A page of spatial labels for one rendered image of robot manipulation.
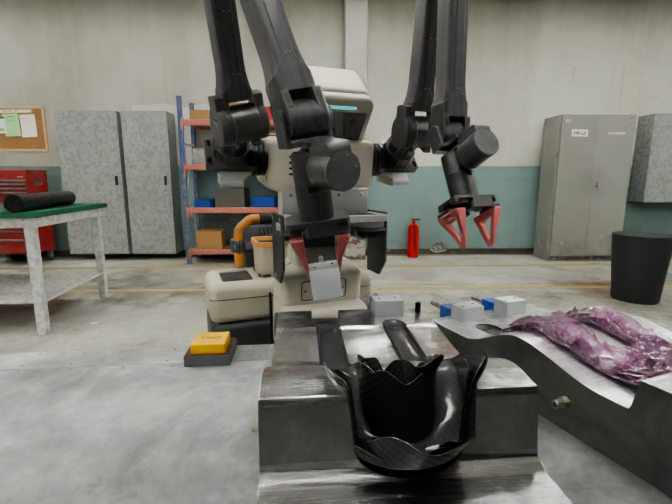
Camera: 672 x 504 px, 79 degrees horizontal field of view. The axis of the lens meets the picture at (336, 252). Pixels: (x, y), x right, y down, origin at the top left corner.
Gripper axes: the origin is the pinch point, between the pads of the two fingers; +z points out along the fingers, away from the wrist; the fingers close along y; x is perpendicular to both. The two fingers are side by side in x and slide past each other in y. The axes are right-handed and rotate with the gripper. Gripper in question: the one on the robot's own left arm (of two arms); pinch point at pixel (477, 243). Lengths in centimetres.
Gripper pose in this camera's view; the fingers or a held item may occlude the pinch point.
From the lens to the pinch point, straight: 87.1
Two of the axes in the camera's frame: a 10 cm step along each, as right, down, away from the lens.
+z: 1.7, 9.6, -2.5
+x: -3.4, 2.9, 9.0
